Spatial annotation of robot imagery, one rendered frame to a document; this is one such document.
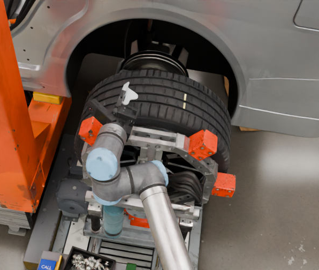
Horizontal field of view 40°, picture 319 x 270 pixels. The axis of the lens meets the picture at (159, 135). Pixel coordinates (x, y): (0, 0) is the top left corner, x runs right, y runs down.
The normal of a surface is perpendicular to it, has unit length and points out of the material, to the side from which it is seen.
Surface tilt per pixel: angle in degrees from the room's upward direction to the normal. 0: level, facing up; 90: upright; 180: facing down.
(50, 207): 0
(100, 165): 71
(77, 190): 0
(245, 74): 90
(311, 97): 90
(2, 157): 90
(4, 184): 90
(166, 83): 2
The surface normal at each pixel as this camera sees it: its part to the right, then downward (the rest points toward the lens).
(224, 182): 0.10, -0.58
